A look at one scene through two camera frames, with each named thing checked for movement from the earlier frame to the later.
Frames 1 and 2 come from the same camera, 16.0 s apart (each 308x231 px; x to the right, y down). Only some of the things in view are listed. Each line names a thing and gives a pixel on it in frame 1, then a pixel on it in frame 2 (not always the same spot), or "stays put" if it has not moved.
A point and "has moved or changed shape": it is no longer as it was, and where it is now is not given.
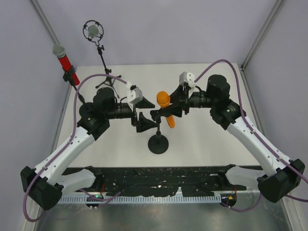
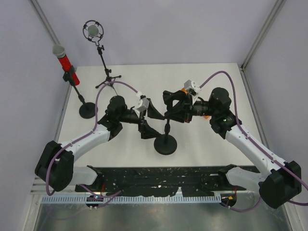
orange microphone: [163, 99] -> [199, 108]
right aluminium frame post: [278, 5] stays put
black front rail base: [138, 181] stays put
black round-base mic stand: [158, 144] has moved or changed shape
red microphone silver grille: [58, 50] stays put
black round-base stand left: [85, 109] stays put
